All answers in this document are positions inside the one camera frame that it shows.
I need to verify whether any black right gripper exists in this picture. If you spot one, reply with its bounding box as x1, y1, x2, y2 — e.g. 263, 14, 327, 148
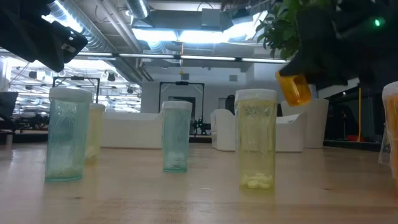
275, 7, 398, 90

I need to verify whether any plastic-wrapped orange pill bottle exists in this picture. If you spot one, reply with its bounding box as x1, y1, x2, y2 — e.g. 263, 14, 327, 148
378, 81, 398, 187

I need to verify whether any black equipment case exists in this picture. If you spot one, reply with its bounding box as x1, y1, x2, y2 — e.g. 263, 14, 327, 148
225, 95, 236, 115

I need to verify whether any green leafy plant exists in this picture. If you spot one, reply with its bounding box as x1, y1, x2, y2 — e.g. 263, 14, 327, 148
254, 0, 343, 60

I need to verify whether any white plant pot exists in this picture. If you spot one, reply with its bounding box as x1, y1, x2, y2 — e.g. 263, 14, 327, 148
281, 98, 330, 149

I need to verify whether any dark monitor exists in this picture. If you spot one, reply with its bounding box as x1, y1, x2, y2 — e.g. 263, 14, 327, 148
0, 91, 19, 121

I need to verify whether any yellow pill bottle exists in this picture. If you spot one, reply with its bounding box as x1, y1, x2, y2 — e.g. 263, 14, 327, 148
84, 103, 106, 166
234, 88, 278, 190

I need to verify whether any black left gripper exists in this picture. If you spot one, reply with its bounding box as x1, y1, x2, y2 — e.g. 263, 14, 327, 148
0, 0, 88, 73

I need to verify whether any long strip light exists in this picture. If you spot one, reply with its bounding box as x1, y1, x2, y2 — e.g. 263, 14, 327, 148
76, 52, 290, 65

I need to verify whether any white plastic bin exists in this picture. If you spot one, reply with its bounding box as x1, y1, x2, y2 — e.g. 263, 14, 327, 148
99, 111, 165, 149
210, 108, 307, 153

